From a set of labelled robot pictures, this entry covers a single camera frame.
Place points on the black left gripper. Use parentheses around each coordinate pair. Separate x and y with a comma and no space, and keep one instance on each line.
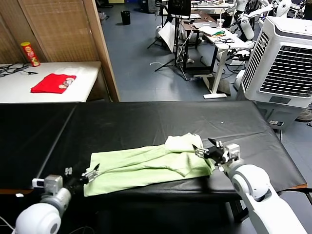
(75,185)

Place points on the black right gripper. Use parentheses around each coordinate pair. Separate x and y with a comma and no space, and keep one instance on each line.
(217,155)

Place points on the light green t-shirt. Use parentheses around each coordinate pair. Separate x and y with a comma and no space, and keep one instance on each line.
(146,161)

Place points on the white rounded robot base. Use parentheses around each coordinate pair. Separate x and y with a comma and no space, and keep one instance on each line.
(239,81)

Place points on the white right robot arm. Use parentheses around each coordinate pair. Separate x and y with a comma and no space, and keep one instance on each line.
(253,185)

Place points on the black leather table cover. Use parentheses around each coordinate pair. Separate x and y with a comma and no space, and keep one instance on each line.
(170,117)
(24,146)

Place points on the small black white label device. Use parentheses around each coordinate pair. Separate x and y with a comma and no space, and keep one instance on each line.
(276,122)

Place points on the white side table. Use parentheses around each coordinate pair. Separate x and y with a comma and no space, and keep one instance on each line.
(80,80)

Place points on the folded red shirt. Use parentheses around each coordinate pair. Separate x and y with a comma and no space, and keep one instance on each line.
(51,83)

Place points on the grey shoe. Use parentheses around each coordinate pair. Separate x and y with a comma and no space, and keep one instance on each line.
(304,115)

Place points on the white standing desk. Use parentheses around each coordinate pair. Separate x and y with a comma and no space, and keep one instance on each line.
(220,45)

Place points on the black tripod stand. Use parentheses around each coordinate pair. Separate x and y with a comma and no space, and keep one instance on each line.
(176,48)

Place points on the green yellow cloth item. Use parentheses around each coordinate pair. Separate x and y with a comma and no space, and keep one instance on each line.
(218,33)

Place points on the white grey air cooler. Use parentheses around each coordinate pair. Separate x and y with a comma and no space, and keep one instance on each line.
(287,60)

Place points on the white paper stack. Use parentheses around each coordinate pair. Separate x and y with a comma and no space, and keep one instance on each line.
(208,29)

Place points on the white reflector board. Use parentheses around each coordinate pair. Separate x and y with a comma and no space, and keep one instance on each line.
(168,34)

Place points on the grey laptop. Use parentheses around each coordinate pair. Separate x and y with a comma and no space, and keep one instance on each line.
(204,24)

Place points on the brown wooden desk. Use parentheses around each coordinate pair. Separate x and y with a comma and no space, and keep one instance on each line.
(189,25)

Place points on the plastic cup with straw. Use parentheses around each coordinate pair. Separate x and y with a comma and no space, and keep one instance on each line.
(220,23)

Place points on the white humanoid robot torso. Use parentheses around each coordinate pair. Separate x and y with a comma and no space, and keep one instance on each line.
(246,26)

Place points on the red chips can yellow lid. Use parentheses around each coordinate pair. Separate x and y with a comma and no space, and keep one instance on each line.
(31,54)

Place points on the wooden folding screen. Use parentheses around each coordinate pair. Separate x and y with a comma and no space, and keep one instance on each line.
(63,31)

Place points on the black monitor on stand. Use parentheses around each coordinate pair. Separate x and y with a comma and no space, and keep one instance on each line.
(180,7)

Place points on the black trash bin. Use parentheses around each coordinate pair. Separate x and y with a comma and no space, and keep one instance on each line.
(126,17)

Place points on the white robot with round head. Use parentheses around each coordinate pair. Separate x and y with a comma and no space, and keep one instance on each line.
(284,6)

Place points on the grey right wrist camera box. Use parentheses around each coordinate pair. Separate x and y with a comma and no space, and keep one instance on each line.
(232,152)

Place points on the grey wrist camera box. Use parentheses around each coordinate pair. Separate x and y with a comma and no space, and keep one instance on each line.
(232,152)
(52,183)

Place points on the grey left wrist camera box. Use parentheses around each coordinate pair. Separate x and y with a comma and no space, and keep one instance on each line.
(52,183)

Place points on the black table leg frame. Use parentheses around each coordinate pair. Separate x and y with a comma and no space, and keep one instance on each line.
(240,210)

